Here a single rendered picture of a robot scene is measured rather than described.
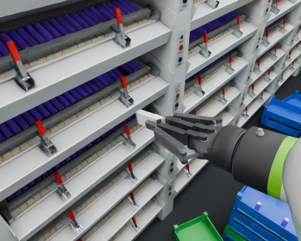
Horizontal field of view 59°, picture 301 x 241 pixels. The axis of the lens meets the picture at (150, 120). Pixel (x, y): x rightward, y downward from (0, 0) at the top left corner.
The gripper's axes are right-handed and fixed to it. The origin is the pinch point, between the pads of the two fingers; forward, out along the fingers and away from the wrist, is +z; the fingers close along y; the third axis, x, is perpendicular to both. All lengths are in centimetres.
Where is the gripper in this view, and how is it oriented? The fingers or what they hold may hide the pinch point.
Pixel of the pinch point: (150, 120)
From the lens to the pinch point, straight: 55.4
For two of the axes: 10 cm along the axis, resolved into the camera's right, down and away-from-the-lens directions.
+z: -7.3, -2.6, 6.3
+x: -1.5, -8.4, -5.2
